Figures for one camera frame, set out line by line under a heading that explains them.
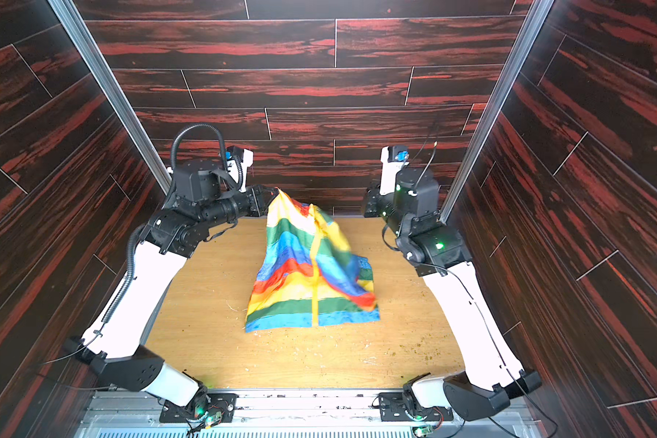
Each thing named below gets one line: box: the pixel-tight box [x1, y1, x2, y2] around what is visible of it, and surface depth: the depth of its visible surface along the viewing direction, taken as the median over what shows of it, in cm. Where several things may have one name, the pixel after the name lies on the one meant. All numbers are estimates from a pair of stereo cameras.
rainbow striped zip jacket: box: [245, 187, 381, 334], surface depth 84 cm
